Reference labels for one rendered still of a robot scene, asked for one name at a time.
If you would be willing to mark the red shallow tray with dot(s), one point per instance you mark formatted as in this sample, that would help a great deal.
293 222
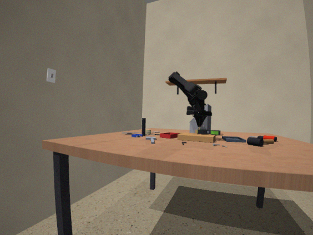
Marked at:
169 135

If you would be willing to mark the black rubber mallet with wooden handle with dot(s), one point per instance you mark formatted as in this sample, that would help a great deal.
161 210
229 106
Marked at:
259 142

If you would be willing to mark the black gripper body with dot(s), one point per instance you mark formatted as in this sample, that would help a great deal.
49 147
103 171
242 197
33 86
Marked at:
199 110

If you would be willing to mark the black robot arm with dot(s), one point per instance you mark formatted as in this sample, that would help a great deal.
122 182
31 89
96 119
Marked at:
194 92

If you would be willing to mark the red-handled screwdriver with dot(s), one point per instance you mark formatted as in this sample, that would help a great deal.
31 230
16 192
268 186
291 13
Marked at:
268 137

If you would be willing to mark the light brown wooden board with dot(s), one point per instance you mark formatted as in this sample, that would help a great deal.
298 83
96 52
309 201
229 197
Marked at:
195 137

